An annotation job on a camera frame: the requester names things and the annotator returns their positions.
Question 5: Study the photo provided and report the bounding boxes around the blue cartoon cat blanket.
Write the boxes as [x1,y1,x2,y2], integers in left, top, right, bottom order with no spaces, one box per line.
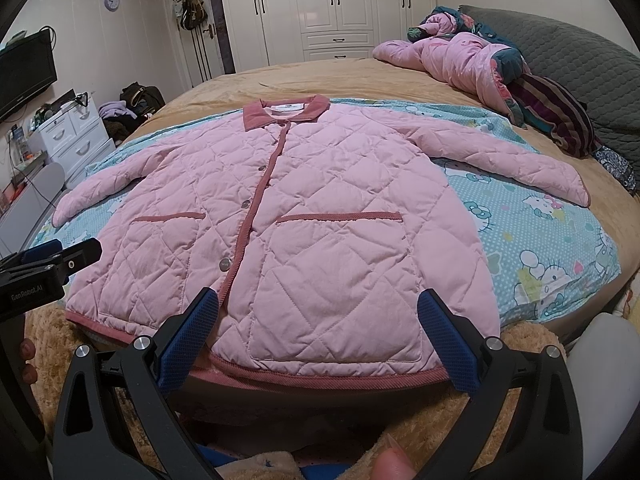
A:
[27,99,622,326]

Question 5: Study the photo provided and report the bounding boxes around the white drawer chest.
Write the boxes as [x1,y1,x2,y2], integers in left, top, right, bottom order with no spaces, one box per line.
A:
[28,93,115,190]

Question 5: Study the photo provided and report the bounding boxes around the person's left hand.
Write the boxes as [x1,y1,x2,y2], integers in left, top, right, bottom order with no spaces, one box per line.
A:
[20,338,38,385]

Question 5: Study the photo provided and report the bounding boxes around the round wall clock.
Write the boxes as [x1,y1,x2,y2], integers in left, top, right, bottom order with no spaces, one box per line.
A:
[104,0,120,12]

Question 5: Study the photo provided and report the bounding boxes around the white wardrobe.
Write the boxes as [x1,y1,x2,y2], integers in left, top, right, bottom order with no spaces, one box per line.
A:
[222,0,436,72]

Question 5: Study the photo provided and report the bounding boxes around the purple clothes pile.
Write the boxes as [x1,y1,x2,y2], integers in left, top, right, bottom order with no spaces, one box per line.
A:
[98,101,137,119]

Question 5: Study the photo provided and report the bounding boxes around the tan bed sheet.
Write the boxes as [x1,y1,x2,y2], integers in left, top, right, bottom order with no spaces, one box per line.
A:
[26,60,639,479]

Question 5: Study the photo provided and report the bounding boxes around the black wall television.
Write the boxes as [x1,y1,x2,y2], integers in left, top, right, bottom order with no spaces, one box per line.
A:
[0,29,58,122]

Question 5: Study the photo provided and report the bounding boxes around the bags hanging on door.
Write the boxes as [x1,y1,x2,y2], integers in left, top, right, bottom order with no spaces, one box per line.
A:
[174,0,208,32]

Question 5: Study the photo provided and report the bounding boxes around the grey quilted headboard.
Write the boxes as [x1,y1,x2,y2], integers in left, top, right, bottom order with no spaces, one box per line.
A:
[459,4,639,167]

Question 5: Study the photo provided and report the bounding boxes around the pink quilted jacket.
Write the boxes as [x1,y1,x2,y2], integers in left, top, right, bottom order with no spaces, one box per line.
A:
[52,96,590,390]

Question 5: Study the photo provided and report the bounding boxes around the person's right hand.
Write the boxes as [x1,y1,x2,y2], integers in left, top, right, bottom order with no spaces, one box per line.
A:
[370,448,416,480]

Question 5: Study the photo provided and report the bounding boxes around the striped dark blanket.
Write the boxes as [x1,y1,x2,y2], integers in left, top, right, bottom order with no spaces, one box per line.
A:
[508,74,599,158]

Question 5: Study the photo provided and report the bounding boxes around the black bag on floor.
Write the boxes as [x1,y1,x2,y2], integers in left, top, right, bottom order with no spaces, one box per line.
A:
[119,81,165,116]

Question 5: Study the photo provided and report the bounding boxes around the pink floral duvet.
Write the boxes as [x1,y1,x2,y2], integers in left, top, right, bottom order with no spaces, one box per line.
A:
[373,6,529,126]

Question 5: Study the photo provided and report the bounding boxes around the grey curved dresser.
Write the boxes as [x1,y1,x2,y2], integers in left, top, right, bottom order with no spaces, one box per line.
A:
[0,162,65,257]

